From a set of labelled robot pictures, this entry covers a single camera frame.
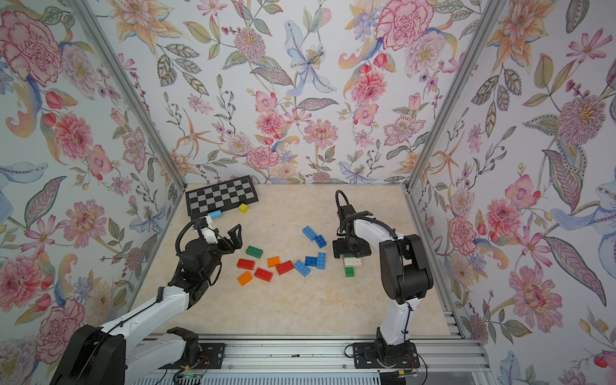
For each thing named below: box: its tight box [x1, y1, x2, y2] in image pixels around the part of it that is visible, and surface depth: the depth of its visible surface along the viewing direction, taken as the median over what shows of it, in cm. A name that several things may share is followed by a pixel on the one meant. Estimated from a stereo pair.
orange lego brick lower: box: [237, 271, 254, 288], surface depth 91 cm
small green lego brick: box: [344, 266, 355, 278], surface depth 93 cm
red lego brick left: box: [236, 258, 256, 271], surface depth 95 cm
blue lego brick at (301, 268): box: [293, 259, 312, 278], surface depth 94 cm
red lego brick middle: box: [275, 259, 294, 276], surface depth 95 cm
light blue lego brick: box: [316, 251, 327, 270], surface depth 95 cm
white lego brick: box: [344, 256, 362, 268], surface depth 92 cm
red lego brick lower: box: [254, 267, 274, 283], surface depth 92 cm
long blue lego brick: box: [302, 226, 317, 242], surface depth 104 cm
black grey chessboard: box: [185, 174, 260, 220], surface depth 116 cm
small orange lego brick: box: [267, 255, 280, 268], surface depth 95 cm
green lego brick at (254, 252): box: [245, 245, 264, 260], surface depth 97 cm
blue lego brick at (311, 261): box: [304, 255, 318, 268], surface depth 95 cm
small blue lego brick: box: [314, 234, 328, 249], surface depth 102 cm
